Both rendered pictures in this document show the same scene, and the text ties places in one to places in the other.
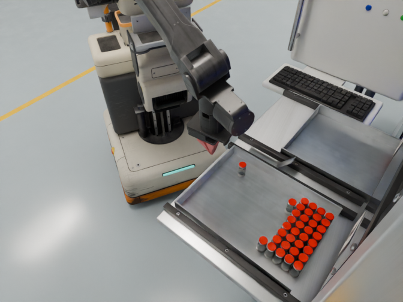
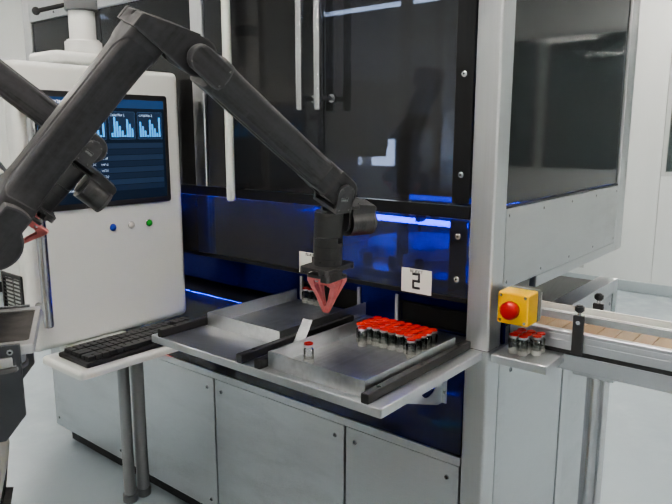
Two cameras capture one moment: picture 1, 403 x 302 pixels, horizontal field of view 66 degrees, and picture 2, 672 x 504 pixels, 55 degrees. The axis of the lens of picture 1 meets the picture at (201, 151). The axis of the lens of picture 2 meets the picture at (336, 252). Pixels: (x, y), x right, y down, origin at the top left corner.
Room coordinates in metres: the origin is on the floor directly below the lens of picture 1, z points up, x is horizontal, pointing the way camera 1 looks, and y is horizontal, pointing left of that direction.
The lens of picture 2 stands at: (0.50, 1.21, 1.37)
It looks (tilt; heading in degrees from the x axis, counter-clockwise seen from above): 10 degrees down; 270
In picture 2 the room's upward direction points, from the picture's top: straight up
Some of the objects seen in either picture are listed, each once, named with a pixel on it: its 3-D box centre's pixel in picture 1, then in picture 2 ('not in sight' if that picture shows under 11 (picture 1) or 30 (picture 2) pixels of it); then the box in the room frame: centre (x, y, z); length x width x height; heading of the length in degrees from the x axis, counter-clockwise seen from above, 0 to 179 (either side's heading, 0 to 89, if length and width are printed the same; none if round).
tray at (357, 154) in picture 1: (352, 153); (288, 313); (0.62, -0.45, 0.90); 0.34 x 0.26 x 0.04; 51
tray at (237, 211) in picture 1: (256, 208); (364, 351); (0.43, -0.14, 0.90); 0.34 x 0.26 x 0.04; 50
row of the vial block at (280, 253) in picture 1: (295, 232); (393, 336); (0.36, -0.23, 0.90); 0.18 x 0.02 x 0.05; 140
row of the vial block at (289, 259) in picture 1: (303, 237); (398, 334); (0.34, -0.25, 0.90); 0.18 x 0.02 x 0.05; 140
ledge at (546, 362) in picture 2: not in sight; (529, 355); (0.05, -0.19, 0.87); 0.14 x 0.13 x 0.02; 51
